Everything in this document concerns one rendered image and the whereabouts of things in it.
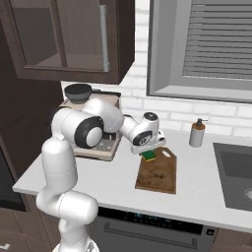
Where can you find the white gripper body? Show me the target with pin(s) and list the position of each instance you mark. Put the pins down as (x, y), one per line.
(147, 147)

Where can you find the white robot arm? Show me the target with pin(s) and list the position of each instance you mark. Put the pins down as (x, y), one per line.
(55, 170)

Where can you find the green and yellow sponge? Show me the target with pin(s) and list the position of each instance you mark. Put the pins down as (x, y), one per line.
(149, 156)

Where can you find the brown wooden cutting board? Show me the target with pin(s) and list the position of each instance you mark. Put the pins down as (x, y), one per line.
(158, 174)

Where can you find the beige coffee machine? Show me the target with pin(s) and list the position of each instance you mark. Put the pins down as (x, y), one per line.
(98, 144)

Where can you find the white soap dispenser bottle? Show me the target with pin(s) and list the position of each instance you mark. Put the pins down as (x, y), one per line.
(197, 134)

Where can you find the grey dishwasher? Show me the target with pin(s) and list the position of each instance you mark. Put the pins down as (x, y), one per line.
(147, 231)

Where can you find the dark grey sink basin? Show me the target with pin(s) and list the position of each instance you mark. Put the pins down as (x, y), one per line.
(235, 177)

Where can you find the grey window with blinds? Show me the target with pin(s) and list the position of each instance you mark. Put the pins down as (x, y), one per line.
(201, 49)

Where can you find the brown base drawer front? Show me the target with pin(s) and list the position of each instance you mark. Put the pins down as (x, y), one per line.
(233, 241)

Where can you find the dark tall cabinet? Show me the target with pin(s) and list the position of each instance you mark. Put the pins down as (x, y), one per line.
(18, 131)

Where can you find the glass cupboard door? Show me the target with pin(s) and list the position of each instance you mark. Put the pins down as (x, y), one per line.
(60, 34)

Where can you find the brown base cupboard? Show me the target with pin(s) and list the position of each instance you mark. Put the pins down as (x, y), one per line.
(24, 229)

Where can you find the dark wood wall cupboard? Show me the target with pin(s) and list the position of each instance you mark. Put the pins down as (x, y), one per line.
(69, 39)

